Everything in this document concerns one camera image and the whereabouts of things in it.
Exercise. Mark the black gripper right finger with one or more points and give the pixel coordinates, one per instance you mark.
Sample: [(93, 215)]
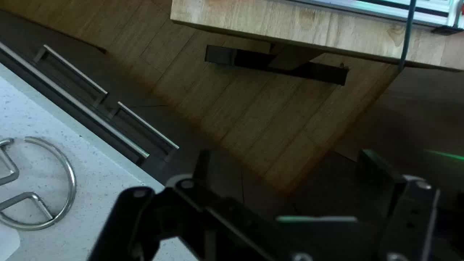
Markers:
[(410, 212)]

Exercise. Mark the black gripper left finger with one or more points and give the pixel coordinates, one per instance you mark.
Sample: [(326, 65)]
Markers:
[(159, 218)]

